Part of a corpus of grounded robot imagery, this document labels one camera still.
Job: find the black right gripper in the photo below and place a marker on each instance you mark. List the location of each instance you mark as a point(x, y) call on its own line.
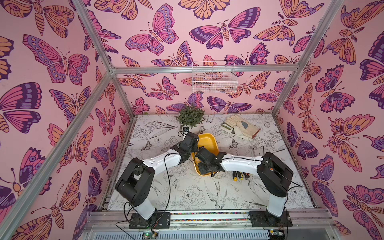
point(207, 167)

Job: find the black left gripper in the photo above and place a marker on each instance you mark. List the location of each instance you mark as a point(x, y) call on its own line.
point(195, 148)

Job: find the yellow plastic storage tray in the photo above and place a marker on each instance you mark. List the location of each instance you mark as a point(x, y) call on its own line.
point(209, 142)

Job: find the black yellow Deli screwdriver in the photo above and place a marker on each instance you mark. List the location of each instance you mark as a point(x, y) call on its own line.
point(235, 176)

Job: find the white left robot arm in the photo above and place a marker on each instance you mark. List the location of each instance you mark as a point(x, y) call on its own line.
point(135, 182)

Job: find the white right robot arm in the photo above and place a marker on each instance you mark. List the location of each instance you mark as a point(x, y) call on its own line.
point(275, 174)

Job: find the white plastic plant pot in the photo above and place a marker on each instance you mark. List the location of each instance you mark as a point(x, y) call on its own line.
point(195, 130)

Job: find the green leafy plant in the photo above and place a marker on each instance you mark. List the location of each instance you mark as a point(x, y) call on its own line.
point(190, 116)

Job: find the cream green work glove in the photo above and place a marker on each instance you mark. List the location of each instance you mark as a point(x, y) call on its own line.
point(233, 130)

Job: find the white wire basket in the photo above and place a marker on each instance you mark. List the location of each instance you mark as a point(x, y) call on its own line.
point(214, 79)

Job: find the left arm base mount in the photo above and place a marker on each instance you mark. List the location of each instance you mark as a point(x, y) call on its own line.
point(159, 220)

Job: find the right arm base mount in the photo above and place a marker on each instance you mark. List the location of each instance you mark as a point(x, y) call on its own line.
point(266, 219)

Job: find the white slotted cable duct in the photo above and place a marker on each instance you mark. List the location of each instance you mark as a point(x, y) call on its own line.
point(183, 235)

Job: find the aluminium frame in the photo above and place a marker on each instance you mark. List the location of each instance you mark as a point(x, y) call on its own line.
point(50, 88)

